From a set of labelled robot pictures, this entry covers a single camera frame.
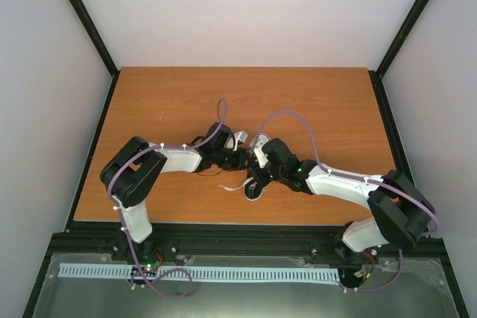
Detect right black frame post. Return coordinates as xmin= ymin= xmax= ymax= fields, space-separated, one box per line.
xmin=376 ymin=0 xmax=430 ymax=80

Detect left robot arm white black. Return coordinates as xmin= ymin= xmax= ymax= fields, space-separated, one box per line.
xmin=100 ymin=123 xmax=248 ymax=261

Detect black white sneaker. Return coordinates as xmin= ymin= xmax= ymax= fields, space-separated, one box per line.
xmin=243 ymin=133 xmax=271 ymax=201

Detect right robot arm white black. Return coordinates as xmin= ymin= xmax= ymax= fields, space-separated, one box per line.
xmin=244 ymin=134 xmax=435 ymax=262

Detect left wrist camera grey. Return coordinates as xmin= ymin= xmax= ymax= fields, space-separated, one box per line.
xmin=227 ymin=130 xmax=248 ymax=151

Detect black aluminium frame rail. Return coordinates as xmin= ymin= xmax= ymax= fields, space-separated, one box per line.
xmin=47 ymin=223 xmax=446 ymax=269

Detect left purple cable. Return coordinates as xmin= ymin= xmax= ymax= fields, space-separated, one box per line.
xmin=107 ymin=98 xmax=195 ymax=299

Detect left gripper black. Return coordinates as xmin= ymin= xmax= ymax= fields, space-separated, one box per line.
xmin=213 ymin=147 xmax=255 ymax=172

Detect light blue cable duct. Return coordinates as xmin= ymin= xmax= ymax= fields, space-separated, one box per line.
xmin=57 ymin=263 xmax=340 ymax=285

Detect black frame post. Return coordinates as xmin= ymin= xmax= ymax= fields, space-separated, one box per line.
xmin=376 ymin=0 xmax=430 ymax=80
xmin=68 ymin=0 xmax=120 ymax=78

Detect left black frame post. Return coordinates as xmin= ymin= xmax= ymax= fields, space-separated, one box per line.
xmin=68 ymin=0 xmax=120 ymax=78

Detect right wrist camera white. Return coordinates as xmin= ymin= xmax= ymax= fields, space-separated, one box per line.
xmin=249 ymin=134 xmax=270 ymax=168

